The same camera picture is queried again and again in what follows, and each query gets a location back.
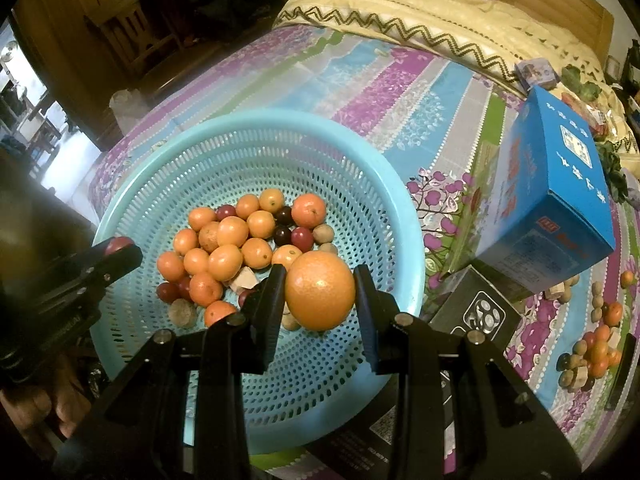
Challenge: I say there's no person's left hand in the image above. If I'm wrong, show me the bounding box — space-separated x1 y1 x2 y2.
5 360 96 436

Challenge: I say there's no black smartphone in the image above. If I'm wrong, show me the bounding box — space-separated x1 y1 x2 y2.
604 332 637 412

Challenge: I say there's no white plastic bag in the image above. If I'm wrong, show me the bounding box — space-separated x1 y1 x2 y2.
109 89 151 128

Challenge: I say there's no green bundle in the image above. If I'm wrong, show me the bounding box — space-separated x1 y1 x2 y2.
562 66 601 101

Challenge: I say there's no black carton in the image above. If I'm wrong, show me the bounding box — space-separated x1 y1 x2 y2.
429 265 522 350

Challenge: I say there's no cream zigzag quilt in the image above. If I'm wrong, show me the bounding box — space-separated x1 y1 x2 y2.
272 0 640 156

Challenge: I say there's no wooden chair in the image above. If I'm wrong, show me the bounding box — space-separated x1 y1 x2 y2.
82 0 196 91

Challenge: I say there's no blue and green carton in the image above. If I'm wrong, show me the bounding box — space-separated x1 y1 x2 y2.
445 85 617 295

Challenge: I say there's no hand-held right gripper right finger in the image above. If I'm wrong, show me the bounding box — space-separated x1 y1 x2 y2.
353 265 583 480

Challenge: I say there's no clear plastic snack bag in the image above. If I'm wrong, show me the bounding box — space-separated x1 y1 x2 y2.
575 95 621 141

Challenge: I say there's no blue plastic basket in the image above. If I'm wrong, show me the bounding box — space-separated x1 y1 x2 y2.
92 114 426 456

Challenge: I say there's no heap of oranges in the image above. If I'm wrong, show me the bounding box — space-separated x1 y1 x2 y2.
156 187 328 328
582 270 637 380

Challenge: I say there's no large orange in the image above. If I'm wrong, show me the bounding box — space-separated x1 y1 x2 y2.
284 252 357 332

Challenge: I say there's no small printed box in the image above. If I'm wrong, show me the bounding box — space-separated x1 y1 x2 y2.
515 59 560 95

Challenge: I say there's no tan cube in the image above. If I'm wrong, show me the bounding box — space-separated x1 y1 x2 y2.
229 267 258 291
545 284 581 306
570 367 596 391

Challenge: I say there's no leafy green vegetable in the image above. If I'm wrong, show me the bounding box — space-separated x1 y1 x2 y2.
595 140 631 203

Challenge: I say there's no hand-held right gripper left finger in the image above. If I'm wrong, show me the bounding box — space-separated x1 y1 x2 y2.
52 263 288 480

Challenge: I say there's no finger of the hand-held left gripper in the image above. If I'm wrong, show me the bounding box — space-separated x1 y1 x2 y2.
55 247 145 306

